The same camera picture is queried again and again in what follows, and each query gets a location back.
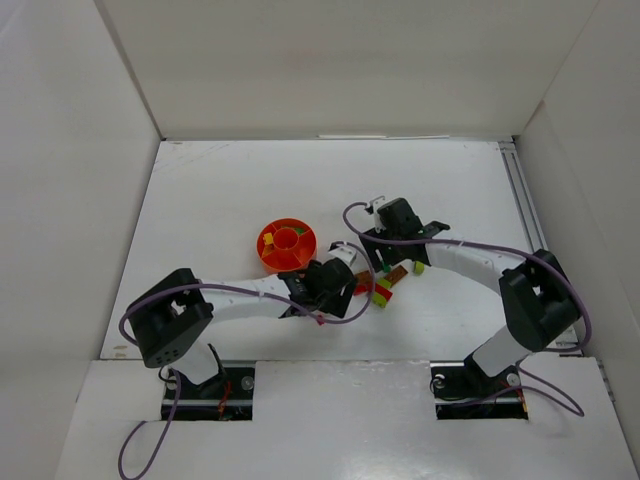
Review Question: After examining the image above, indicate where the lime green long lego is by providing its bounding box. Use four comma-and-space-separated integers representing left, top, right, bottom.
413, 261, 425, 275

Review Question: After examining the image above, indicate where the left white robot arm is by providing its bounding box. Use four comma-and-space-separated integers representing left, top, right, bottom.
124, 258, 357, 386

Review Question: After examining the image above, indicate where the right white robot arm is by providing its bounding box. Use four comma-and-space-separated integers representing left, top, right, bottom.
358, 196, 584, 381

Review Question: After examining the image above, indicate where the brown studded lego plate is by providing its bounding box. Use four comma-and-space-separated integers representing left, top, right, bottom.
355, 271, 374, 284

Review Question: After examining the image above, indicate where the brown upside-down lego plate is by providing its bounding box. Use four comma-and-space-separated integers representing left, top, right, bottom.
384, 265, 408, 288

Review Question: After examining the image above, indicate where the red and lime lego stack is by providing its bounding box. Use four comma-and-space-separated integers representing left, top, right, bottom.
371, 278, 393, 308

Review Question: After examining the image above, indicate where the orange round divided container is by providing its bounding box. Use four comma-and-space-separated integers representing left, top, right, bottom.
256, 218, 317, 274

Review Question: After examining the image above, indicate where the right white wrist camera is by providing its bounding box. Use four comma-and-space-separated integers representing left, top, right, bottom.
365, 195, 386, 215

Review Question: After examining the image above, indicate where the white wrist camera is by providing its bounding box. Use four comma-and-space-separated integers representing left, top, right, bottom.
328, 241, 357, 267
365, 195, 386, 215

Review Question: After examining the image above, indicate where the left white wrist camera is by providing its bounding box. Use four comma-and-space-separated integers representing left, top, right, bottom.
328, 241, 357, 267

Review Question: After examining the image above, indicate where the aluminium rail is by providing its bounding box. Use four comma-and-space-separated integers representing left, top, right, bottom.
498, 141, 584, 357

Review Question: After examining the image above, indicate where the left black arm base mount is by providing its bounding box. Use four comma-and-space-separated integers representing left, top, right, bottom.
158, 353, 256, 422

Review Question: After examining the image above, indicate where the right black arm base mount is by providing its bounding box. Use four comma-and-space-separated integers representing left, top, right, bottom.
429, 362, 529, 421

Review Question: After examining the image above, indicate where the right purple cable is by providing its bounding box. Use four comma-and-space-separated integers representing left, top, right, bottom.
342, 201, 594, 419

